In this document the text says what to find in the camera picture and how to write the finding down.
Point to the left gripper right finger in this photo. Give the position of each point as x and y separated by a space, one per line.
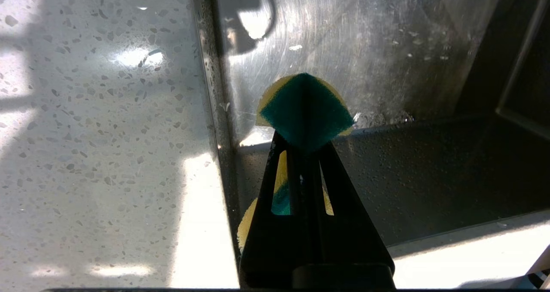
352 244

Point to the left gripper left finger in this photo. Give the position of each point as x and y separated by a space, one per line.
262 249

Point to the yellow green scrub sponge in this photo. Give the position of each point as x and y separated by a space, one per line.
303 111

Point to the stainless steel sink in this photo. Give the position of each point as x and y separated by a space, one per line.
343 34

